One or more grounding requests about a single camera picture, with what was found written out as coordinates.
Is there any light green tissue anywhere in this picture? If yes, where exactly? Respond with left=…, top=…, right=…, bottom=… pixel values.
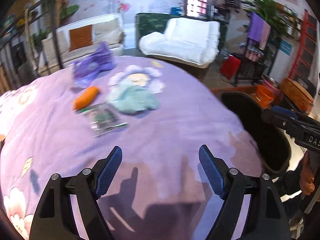
left=106, top=83, right=159, bottom=115

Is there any black trash bin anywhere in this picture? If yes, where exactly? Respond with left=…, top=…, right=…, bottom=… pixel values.
left=220, top=92, right=291, bottom=178

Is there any orange plastic bucket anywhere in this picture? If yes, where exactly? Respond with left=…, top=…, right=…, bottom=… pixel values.
left=255, top=85, right=274, bottom=108

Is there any black metal towel rack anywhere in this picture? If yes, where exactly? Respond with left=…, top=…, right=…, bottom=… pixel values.
left=233, top=12, right=281, bottom=88

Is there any red stool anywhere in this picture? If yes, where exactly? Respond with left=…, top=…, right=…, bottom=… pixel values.
left=220, top=54, right=241, bottom=80

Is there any purple hanging towel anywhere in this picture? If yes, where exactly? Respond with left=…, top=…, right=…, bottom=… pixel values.
left=247, top=12, right=264, bottom=44

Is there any potted green plant right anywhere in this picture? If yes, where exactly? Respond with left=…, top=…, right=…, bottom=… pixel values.
left=246, top=0, right=293, bottom=37

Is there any clear green-edged wrapper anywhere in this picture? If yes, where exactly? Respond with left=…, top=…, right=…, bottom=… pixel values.
left=76, top=103, right=128, bottom=137

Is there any white cushioned armchair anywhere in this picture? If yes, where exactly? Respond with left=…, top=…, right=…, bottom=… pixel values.
left=139, top=17, right=220, bottom=69

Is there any orange snack packet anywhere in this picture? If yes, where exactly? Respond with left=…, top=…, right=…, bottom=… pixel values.
left=73, top=86, right=100, bottom=111

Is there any purple floral bed sheet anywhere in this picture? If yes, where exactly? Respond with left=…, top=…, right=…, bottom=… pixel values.
left=1, top=63, right=261, bottom=239

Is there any purple plastic bag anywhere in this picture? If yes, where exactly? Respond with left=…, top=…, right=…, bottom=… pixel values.
left=72, top=42, right=116, bottom=89

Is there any white wicker swing sofa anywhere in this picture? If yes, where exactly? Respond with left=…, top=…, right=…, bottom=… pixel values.
left=39, top=13, right=125, bottom=76

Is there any brown square cushion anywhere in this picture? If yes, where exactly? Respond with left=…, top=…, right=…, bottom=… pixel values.
left=69, top=25, right=93, bottom=51

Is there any black iron bed frame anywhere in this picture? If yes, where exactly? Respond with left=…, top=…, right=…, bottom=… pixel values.
left=0, top=0, right=66, bottom=91

